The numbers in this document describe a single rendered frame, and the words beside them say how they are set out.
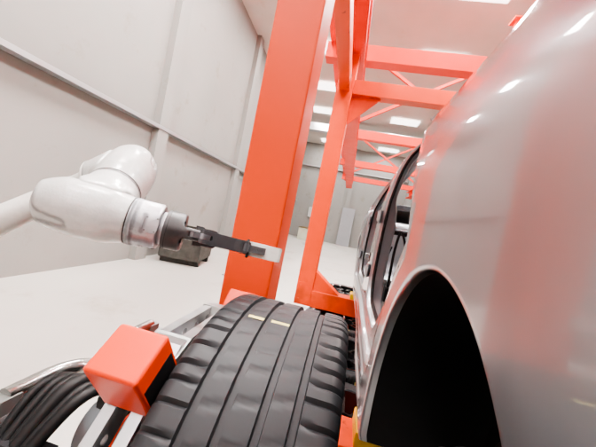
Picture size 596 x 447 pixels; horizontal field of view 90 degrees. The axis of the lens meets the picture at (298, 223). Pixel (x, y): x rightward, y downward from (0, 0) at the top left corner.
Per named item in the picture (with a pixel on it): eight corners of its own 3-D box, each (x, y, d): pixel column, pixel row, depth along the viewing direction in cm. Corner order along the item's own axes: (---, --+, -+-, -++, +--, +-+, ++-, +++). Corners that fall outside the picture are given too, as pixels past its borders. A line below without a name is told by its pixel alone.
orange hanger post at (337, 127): (309, 307, 288) (360, 53, 282) (289, 301, 291) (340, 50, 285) (310, 301, 306) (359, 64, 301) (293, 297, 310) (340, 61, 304)
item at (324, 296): (363, 320, 280) (370, 284, 280) (309, 306, 289) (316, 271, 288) (362, 315, 297) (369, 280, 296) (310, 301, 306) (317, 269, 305)
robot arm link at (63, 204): (121, 213, 49) (148, 176, 60) (10, 186, 45) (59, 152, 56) (118, 259, 55) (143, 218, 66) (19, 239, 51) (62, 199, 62)
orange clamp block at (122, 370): (152, 419, 40) (135, 387, 35) (101, 403, 41) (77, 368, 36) (181, 370, 46) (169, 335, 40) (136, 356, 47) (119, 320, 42)
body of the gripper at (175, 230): (160, 247, 62) (207, 257, 64) (153, 247, 53) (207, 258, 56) (171, 212, 63) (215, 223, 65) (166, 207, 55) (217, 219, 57)
